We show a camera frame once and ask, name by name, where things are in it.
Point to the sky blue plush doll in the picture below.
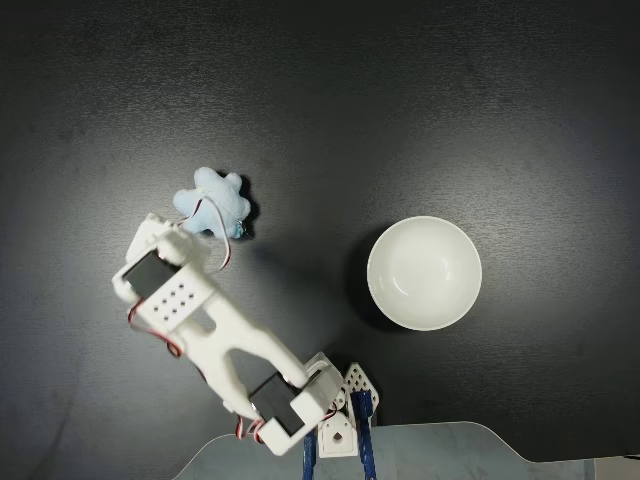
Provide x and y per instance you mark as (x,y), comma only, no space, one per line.
(220,195)

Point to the white ceramic bowl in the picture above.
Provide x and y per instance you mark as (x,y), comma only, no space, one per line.
(425,272)

